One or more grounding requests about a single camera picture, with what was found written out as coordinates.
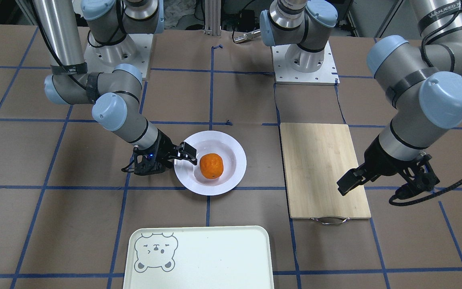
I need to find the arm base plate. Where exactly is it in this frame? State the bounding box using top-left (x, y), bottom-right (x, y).
top-left (271, 43), bottom-right (340, 85)
top-left (84, 34), bottom-right (154, 80)

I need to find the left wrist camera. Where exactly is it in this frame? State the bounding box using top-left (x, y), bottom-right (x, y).
top-left (389, 156), bottom-right (440, 206)

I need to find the white round plate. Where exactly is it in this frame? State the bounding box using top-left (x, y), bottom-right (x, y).
top-left (174, 130), bottom-right (246, 196)

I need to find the orange fruit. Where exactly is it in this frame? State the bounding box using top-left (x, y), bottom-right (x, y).
top-left (199, 153), bottom-right (224, 179)

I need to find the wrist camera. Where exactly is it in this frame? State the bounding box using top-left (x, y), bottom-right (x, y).
top-left (121, 148), bottom-right (166, 176)
top-left (389, 156), bottom-right (440, 206)

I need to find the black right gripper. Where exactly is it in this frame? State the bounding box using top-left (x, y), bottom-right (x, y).
top-left (136, 130), bottom-right (198, 169)

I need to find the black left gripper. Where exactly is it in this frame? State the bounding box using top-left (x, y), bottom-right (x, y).
top-left (337, 137), bottom-right (431, 196)

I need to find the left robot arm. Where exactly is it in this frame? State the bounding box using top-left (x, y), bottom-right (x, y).
top-left (337, 0), bottom-right (462, 206)

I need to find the cream bear tray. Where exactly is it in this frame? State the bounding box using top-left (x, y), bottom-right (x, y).
top-left (123, 226), bottom-right (275, 289)

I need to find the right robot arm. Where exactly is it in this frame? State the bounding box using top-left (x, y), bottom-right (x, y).
top-left (31, 0), bottom-right (198, 176)

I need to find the aluminium frame post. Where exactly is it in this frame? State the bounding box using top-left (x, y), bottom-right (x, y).
top-left (204, 0), bottom-right (222, 38)

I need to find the wooden cutting board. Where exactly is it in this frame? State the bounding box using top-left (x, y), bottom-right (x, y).
top-left (280, 122), bottom-right (371, 224)

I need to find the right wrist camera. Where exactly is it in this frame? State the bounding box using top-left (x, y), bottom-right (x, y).
top-left (121, 148), bottom-right (166, 176)

